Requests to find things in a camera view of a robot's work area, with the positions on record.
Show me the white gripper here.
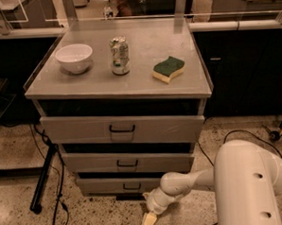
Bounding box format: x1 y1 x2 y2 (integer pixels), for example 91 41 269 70
141 188 171 225

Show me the grey bottom drawer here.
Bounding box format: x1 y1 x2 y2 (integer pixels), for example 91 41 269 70
77 178 160 196

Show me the grey drawer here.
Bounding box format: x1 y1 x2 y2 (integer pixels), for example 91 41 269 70
77 178 160 196
62 152 194 173
40 115 204 144

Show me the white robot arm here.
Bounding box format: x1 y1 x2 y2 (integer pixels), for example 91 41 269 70
141 140 282 225

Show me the grey middle drawer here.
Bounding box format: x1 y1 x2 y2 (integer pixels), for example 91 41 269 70
62 152 194 173

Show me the grey drawer cabinet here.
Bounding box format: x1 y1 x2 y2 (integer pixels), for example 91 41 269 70
26 17 213 197

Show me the grey top drawer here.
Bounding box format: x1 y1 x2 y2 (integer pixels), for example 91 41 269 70
40 115 204 144

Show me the black table leg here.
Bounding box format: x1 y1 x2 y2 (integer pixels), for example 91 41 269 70
29 145 55 215

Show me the green yellow sponge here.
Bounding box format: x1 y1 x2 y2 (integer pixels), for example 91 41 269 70
152 56 185 84

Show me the wheeled cart base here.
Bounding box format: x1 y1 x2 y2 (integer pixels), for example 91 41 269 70
262 111 282 144

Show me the green white soda can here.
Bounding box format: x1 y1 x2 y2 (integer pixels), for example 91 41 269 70
110 36 131 76

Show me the white ceramic bowl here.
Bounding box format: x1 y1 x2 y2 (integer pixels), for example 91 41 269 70
55 43 93 75

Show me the clear water bottle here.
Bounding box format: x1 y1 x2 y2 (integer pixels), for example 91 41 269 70
102 0 114 19

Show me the person in background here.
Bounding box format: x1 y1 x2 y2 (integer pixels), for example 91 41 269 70
116 0 176 17

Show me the black floor cable left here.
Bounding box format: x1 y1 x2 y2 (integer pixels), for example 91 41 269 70
29 121 71 225

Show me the black floor cable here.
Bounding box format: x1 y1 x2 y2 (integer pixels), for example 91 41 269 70
197 127 282 225
29 121 71 225

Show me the black floor cable right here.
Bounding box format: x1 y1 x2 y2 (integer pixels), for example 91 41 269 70
197 127 282 225

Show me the white rail bar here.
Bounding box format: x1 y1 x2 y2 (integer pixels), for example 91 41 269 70
0 19 282 40

